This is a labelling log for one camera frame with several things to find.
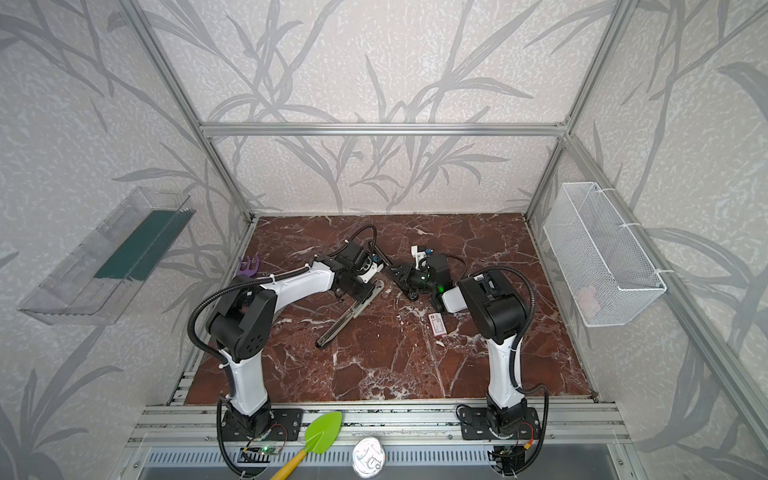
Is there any beige stapler black cap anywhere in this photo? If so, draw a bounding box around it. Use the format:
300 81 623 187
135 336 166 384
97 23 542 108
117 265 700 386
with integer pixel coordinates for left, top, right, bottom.
315 280 384 349

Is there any white red staple box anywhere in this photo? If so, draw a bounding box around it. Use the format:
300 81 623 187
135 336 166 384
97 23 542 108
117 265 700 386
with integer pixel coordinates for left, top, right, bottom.
428 313 447 337

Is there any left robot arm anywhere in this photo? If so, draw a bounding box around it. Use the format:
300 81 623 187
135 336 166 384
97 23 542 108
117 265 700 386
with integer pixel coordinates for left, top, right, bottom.
186 224 385 431

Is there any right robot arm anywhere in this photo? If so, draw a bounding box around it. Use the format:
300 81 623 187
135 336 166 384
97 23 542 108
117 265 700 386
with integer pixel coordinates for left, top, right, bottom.
394 265 549 436

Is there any purple pink toy rake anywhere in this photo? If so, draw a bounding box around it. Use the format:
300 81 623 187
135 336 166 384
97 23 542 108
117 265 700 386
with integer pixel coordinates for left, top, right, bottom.
237 255 261 278

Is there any green plastic toy shovel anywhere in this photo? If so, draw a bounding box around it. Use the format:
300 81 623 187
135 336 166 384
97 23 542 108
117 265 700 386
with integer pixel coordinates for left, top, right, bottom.
271 411 343 480

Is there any crumpled white paper cup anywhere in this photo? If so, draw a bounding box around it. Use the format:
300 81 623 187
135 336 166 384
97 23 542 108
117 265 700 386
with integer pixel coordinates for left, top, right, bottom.
352 437 386 479

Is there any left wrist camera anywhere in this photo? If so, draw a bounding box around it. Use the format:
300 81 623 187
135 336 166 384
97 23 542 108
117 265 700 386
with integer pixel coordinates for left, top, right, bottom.
338 242 383 283

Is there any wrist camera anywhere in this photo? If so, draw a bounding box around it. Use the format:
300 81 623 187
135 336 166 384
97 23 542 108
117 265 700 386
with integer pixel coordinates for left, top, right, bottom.
338 242 383 283
411 245 432 270

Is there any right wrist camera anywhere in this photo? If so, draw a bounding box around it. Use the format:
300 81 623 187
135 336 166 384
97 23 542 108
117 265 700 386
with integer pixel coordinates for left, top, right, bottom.
411 245 432 270

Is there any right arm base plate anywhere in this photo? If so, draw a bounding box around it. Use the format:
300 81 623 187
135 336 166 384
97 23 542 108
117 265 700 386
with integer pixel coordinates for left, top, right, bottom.
454 404 541 444

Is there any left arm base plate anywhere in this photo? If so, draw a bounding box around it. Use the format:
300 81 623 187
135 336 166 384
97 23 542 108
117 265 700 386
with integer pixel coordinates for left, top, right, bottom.
218 408 304 442

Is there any white wire mesh basket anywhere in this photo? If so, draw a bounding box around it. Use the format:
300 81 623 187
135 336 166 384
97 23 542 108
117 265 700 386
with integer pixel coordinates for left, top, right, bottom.
544 182 667 327

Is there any aluminium front rail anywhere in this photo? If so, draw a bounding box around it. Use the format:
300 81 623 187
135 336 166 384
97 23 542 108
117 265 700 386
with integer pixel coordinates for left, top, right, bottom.
127 397 631 447

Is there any clear plastic wall tray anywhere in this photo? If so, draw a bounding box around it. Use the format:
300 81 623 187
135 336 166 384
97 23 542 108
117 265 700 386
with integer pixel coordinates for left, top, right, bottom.
18 187 195 326

